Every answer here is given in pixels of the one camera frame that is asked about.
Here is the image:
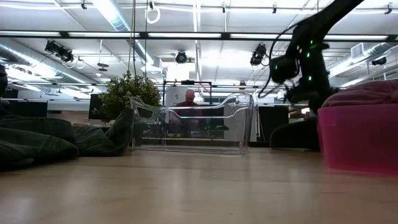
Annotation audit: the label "person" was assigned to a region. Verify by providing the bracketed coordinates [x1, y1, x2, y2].
[173, 89, 203, 133]

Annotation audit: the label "dark grey fabric hat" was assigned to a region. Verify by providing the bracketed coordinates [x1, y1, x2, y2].
[269, 119, 321, 151]
[73, 108, 135, 157]
[0, 117, 80, 169]

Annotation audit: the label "small green potted plant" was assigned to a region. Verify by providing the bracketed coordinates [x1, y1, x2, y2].
[92, 70, 163, 124]

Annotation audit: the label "red translucent plastic bin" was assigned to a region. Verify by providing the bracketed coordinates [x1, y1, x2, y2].
[316, 102, 398, 175]

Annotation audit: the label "white hanging cable loop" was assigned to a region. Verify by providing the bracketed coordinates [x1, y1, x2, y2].
[145, 6, 162, 25]

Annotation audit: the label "silver ventilation duct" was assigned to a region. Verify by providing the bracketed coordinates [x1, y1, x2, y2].
[90, 0, 156, 65]

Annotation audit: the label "black flat screen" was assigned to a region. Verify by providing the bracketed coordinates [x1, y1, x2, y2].
[88, 93, 108, 121]

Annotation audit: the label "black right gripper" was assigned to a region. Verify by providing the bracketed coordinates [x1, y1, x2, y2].
[294, 58, 336, 121]

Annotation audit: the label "maroon fabric hat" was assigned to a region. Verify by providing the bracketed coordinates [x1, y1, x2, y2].
[321, 79, 398, 108]

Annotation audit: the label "black cabinet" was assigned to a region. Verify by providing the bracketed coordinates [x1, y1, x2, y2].
[257, 105, 290, 143]

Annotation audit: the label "clear plastic bin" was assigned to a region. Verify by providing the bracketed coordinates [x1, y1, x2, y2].
[129, 92, 255, 156]

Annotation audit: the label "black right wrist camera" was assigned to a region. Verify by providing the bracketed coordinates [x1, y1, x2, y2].
[279, 83, 312, 104]

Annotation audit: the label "black aluminium rig frame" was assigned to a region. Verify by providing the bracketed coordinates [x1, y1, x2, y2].
[0, 30, 398, 43]

